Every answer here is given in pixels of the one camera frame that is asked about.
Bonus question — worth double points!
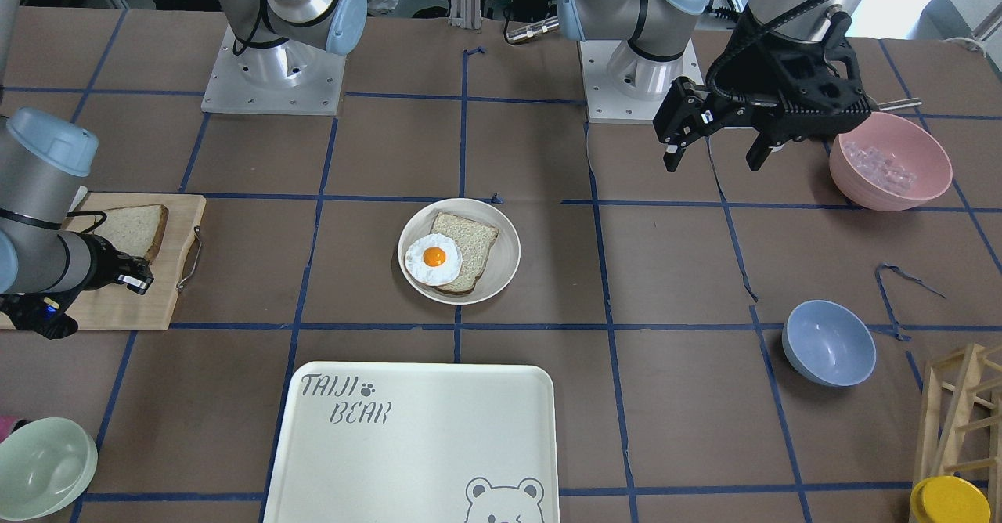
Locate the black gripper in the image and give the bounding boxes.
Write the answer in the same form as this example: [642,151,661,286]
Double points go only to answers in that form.
[1,235,154,340]
[654,9,872,173]

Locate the bread slice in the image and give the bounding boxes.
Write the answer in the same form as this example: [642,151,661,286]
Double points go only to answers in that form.
[431,212,499,295]
[91,204,169,263]

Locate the cream round plate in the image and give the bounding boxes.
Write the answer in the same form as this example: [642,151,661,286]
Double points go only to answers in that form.
[396,198,521,305]

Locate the wooden cutting board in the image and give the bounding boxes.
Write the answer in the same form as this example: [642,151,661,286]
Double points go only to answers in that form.
[0,192,207,331]

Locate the pink cloth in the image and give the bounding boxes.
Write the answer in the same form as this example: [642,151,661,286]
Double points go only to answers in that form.
[0,415,29,443]

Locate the light green bowl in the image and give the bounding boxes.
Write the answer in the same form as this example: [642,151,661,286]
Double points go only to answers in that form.
[1,417,98,521]

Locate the metal scoop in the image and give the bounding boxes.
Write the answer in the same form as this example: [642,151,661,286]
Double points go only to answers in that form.
[877,97,923,113]

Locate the pink bowl with ice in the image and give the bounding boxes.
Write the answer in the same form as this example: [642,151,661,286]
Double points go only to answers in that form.
[829,113,954,211]

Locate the blue bowl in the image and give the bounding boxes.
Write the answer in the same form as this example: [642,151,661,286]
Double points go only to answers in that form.
[781,301,877,388]

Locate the fried egg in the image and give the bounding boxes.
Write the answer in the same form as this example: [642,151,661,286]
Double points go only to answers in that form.
[404,233,463,287]

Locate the cream bear tray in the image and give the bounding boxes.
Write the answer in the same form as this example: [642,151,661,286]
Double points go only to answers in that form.
[262,360,560,522]

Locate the wooden mug rack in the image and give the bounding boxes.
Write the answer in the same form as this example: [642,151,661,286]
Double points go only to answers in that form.
[912,344,1000,522]

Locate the yellow mug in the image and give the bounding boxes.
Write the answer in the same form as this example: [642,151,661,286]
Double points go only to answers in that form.
[909,475,992,522]

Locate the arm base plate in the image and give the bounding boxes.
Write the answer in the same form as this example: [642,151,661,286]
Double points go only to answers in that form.
[579,39,704,124]
[200,27,346,117]

